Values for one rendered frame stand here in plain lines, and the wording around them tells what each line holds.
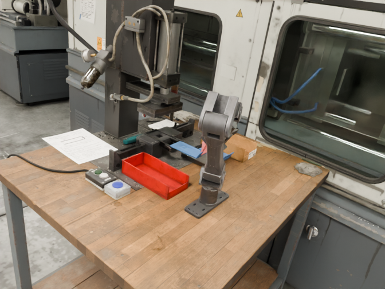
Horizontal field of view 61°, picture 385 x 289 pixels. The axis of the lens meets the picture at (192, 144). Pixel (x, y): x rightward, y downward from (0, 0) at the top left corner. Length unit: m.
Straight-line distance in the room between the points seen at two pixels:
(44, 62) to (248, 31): 3.11
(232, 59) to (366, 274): 1.32
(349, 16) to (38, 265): 2.11
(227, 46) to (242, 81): 0.22
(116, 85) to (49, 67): 3.02
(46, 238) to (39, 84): 2.51
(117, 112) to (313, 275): 1.39
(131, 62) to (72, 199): 0.62
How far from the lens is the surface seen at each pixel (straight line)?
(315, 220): 1.90
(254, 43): 1.86
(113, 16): 1.52
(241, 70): 1.91
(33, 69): 4.46
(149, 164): 1.39
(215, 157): 1.05
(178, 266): 0.98
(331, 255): 1.97
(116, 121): 1.61
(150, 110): 1.36
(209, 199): 1.18
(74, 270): 1.91
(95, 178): 1.26
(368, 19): 1.60
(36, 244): 2.41
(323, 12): 1.66
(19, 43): 4.35
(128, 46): 1.46
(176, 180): 1.31
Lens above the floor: 1.60
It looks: 25 degrees down
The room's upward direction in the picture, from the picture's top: 8 degrees clockwise
